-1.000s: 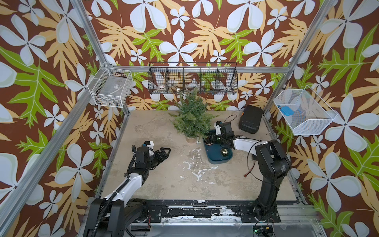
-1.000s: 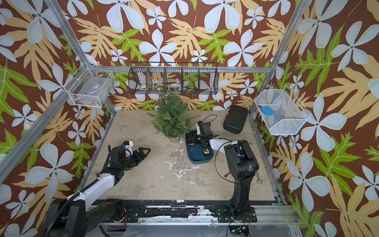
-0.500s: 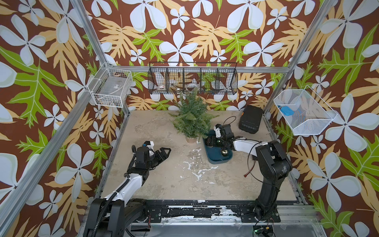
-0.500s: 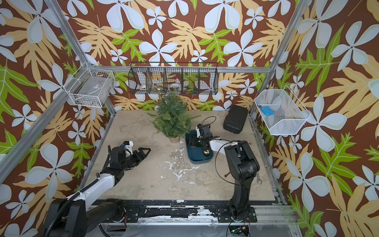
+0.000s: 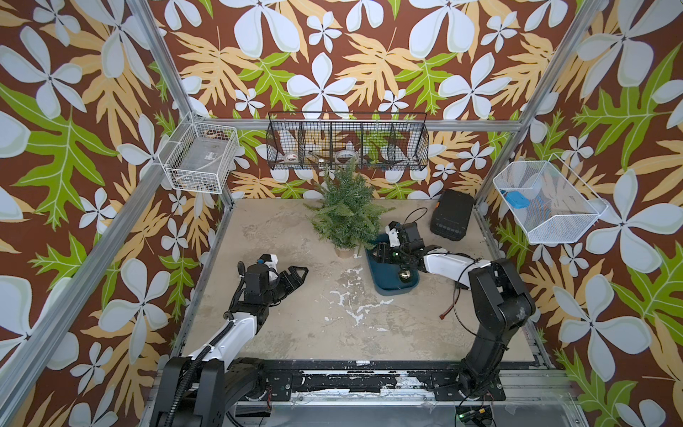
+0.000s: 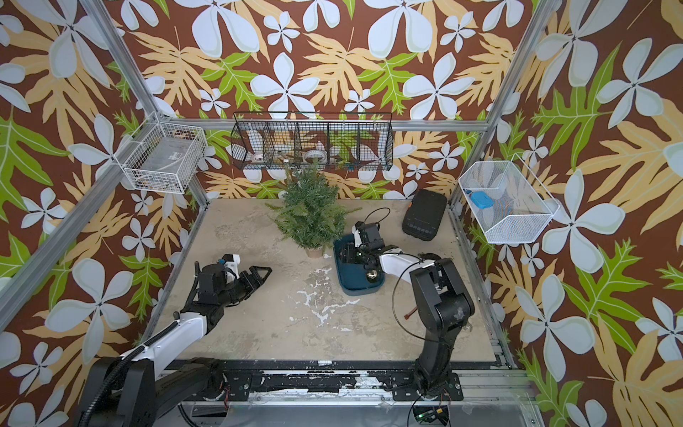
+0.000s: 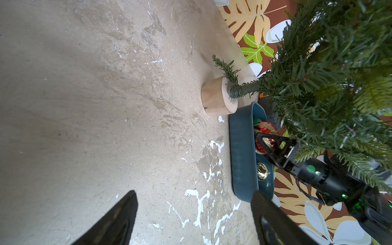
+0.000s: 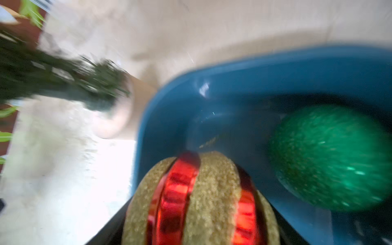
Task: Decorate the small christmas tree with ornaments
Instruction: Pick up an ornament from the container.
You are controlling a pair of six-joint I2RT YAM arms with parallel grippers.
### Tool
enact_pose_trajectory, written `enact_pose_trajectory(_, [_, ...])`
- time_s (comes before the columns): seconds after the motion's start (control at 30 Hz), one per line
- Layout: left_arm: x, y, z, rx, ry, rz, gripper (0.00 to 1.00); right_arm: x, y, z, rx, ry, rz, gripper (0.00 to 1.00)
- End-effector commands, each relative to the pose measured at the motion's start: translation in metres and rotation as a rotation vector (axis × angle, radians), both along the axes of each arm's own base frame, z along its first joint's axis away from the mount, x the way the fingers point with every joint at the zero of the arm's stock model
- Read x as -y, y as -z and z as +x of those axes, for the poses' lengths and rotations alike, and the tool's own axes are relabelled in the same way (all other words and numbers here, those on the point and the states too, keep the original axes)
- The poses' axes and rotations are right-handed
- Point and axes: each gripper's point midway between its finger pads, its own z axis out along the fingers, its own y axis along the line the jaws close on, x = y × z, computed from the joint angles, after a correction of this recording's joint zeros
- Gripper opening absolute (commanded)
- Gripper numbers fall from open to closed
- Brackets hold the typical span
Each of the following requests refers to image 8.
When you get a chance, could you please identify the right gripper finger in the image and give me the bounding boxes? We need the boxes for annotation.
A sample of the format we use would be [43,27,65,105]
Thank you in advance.
[86,199,132,245]

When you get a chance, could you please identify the red gold striped ornament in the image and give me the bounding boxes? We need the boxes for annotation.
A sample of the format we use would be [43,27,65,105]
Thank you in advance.
[121,152,280,245]

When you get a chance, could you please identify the green glitter ball ornament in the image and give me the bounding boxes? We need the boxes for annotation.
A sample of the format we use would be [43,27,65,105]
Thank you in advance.
[268,105,392,211]

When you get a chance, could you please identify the beige tree pot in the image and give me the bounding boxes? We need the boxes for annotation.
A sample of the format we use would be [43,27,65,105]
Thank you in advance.
[91,73,157,140]

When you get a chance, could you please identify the small green christmas tree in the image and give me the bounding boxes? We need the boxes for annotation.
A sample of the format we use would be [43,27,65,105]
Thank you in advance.
[1,28,131,111]

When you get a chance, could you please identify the teal plastic tray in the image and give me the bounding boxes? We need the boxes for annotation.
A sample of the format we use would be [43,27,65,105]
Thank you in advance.
[131,46,392,245]

